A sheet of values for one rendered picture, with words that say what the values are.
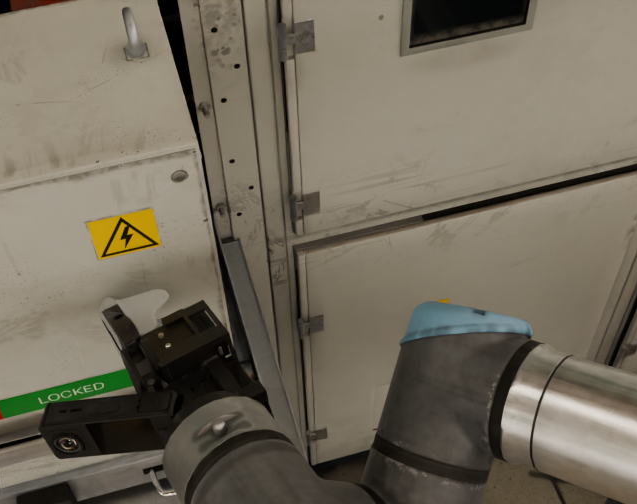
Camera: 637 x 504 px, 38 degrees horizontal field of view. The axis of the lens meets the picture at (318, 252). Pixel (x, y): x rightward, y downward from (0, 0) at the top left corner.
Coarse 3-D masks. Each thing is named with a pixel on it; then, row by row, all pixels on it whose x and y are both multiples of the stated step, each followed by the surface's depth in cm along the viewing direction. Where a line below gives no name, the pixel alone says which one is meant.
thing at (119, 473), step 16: (96, 464) 108; (112, 464) 108; (128, 464) 108; (144, 464) 109; (160, 464) 110; (32, 480) 107; (48, 480) 107; (64, 480) 107; (80, 480) 108; (96, 480) 109; (112, 480) 110; (128, 480) 111; (144, 480) 112; (0, 496) 106; (16, 496) 106; (80, 496) 110
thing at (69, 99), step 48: (96, 0) 86; (144, 0) 86; (0, 48) 82; (48, 48) 82; (96, 48) 82; (0, 96) 78; (48, 96) 78; (96, 96) 78; (144, 96) 78; (0, 144) 75; (48, 144) 75; (96, 144) 75; (144, 144) 74; (192, 144) 74
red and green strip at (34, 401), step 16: (64, 384) 94; (80, 384) 95; (96, 384) 96; (112, 384) 96; (128, 384) 97; (0, 400) 93; (16, 400) 94; (32, 400) 95; (48, 400) 95; (64, 400) 96; (0, 416) 95
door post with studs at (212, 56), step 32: (192, 0) 105; (224, 0) 106; (192, 32) 109; (224, 32) 109; (192, 64) 112; (224, 64) 113; (224, 96) 117; (224, 128) 121; (224, 160) 125; (224, 192) 131; (256, 192) 132; (224, 224) 136; (256, 224) 137; (256, 256) 143; (256, 288) 149
